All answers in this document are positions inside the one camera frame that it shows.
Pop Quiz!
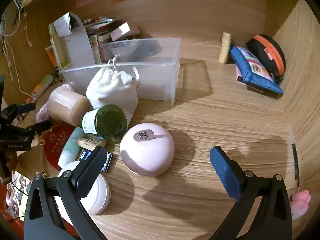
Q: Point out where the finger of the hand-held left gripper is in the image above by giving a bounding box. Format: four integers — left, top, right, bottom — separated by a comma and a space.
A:
15, 120, 52, 138
2, 102, 37, 117

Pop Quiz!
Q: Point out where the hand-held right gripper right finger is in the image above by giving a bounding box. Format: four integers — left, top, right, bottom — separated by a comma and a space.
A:
209, 145, 293, 240

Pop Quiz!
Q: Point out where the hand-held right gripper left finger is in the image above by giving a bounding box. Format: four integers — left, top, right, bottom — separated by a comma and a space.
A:
24, 145, 110, 240

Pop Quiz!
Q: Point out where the red cloth pouch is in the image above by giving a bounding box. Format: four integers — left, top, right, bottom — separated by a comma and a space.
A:
43, 125, 75, 172

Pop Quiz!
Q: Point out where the white round jar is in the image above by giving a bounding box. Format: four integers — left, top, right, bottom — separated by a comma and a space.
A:
58, 161, 111, 215

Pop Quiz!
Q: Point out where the beige frosted candle jar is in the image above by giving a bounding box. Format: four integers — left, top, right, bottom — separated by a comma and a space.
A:
47, 84, 93, 127

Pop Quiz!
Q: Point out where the pink round case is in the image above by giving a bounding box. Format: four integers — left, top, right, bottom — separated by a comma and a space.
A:
119, 123, 175, 177

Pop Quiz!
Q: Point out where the white drawstring cloth bag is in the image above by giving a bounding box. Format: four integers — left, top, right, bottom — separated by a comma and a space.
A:
86, 59, 140, 120

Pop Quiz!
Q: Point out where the clear plastic storage bin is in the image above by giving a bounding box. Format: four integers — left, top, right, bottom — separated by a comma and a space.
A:
59, 37, 181, 105

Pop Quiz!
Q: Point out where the black and blue small box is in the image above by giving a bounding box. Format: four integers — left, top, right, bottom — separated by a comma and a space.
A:
79, 148, 112, 173

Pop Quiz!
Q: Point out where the beige wooden tag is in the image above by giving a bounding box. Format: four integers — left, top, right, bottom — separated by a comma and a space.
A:
77, 135, 107, 150

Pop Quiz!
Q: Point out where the green and orange tube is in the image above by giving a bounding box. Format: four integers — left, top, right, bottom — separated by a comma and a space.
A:
31, 74, 54, 99

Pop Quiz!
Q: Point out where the light green tube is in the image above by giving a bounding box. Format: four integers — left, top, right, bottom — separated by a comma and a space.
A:
58, 127, 85, 168

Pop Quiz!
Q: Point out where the green glass jar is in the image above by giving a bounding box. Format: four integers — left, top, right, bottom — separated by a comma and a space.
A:
82, 104, 128, 142

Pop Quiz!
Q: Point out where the orange box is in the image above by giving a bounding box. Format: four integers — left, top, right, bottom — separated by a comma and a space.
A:
45, 45, 58, 68

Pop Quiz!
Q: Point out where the black pen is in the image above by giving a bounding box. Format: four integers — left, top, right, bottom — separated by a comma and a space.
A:
291, 143, 300, 180

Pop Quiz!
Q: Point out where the pink soft toy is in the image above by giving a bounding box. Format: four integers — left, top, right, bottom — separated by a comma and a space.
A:
291, 189, 312, 220

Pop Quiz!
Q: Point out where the white file holder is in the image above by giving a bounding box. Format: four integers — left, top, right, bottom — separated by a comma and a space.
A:
58, 12, 97, 68

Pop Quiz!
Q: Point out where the white paper receipt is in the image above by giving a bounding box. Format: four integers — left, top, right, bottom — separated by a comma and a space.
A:
54, 12, 72, 37

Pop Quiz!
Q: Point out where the white box with strawberry print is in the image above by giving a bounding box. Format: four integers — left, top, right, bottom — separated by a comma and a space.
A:
89, 34, 100, 64

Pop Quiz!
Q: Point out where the blue patterned pencil pouch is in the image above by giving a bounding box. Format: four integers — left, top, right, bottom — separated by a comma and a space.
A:
229, 44, 284, 95

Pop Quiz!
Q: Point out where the stack of books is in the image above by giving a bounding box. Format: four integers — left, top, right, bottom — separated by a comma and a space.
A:
84, 17, 118, 42

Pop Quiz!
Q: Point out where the glass bowl of beads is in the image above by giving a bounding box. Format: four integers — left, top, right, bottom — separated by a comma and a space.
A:
111, 40, 163, 62

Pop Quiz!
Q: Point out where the cream lotion bottle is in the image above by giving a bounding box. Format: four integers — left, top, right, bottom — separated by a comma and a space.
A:
219, 32, 232, 64

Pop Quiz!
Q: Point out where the pink and white small box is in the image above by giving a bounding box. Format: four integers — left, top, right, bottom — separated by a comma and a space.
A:
110, 22, 140, 42

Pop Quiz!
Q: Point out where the black and orange round case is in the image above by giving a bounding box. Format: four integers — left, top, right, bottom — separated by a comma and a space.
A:
246, 34, 286, 80

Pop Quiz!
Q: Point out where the white cable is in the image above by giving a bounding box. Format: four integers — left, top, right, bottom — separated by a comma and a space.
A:
0, 0, 33, 98

